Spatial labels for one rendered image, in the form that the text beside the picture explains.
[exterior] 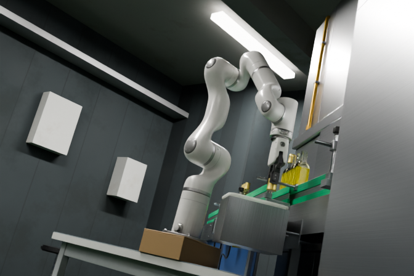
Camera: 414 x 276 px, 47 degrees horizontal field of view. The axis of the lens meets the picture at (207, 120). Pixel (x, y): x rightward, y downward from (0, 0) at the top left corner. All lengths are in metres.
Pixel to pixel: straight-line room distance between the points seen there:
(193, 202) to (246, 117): 3.23
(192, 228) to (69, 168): 3.14
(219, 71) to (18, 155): 2.94
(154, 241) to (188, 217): 0.17
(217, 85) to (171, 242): 0.70
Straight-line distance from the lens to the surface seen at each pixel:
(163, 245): 1.89
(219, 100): 2.06
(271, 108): 1.74
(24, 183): 4.72
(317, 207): 1.62
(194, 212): 1.93
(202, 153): 1.94
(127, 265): 2.11
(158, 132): 5.66
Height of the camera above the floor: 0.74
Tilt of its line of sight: 17 degrees up
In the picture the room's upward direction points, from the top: 13 degrees clockwise
